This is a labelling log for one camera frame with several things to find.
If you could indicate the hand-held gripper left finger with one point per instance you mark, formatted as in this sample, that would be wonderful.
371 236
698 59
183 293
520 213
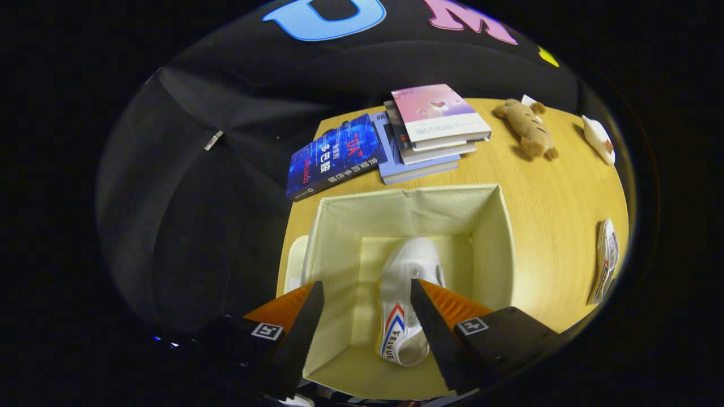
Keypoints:
297 345

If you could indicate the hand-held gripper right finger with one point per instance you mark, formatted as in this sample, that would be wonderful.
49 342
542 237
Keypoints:
438 345

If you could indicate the white shoe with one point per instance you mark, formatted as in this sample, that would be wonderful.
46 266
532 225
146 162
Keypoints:
606 260
404 282

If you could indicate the cream fabric storage box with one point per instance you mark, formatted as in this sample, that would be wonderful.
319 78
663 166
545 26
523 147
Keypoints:
430 209

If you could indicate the black backdrop cloth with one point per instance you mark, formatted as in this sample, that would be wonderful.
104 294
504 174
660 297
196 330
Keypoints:
215 215

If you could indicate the light blue book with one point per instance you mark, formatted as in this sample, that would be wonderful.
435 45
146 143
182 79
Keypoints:
416 169

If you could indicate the dark blue book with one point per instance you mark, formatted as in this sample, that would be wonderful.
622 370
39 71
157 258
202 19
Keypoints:
336 155

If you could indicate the silver clip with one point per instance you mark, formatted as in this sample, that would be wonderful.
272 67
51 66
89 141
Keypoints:
213 140

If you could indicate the brown plush toy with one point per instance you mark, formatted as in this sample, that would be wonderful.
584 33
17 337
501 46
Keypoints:
529 130

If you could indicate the pink cover book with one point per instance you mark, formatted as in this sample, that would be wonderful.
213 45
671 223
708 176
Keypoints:
438 110

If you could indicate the white pouch with red label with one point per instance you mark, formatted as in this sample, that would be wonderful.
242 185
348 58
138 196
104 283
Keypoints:
598 138

